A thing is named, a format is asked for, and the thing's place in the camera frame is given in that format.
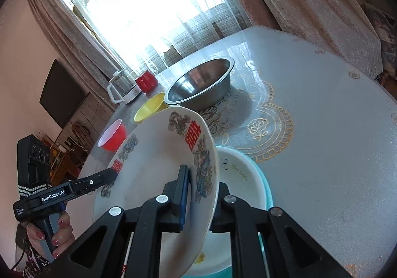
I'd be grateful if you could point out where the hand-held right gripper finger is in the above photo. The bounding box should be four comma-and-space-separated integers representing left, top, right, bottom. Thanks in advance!
210, 182, 357, 278

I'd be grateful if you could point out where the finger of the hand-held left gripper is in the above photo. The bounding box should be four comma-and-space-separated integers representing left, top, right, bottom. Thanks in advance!
37, 164, 190, 278
73, 169, 119, 196

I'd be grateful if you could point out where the red plastic bowl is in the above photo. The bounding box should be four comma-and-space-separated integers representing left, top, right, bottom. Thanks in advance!
97, 119, 127, 152

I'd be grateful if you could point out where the large patterned white plate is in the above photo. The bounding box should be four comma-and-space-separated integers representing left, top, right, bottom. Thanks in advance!
92, 106, 220, 278

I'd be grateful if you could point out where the white shallow bowl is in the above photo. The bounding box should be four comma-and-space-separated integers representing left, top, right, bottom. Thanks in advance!
186, 145, 267, 270

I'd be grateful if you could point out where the teal plastic plate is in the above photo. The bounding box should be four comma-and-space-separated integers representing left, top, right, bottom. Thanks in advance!
186, 143, 274, 278

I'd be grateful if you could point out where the yellow bowl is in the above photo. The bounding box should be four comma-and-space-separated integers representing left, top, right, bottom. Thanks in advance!
133, 92, 170, 124

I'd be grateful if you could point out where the stainless steel bowl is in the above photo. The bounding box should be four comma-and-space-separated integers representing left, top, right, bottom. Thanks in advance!
164, 58, 235, 111

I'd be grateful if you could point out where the person's left forearm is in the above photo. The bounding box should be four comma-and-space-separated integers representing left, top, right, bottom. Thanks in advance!
12, 241, 55, 278

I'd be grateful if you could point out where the person's left hand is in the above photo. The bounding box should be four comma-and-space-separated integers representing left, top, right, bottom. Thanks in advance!
20, 211, 75, 261

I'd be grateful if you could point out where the wooden shelf unit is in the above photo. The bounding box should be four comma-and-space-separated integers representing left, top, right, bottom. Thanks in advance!
34, 133, 94, 185

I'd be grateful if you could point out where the white glass electric kettle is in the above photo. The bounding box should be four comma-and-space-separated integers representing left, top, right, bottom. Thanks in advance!
107, 67, 141, 105

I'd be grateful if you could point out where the red mug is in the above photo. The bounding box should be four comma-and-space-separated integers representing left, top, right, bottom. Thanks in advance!
135, 71, 158, 93

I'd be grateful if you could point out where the white sheer curtain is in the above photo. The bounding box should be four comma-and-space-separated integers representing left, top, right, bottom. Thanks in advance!
59, 0, 255, 80

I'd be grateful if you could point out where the printed patterned cloth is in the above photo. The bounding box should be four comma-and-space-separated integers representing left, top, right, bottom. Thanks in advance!
361, 1, 397, 89

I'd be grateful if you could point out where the black wall television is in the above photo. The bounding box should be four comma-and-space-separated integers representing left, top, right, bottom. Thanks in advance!
39, 59, 90, 129

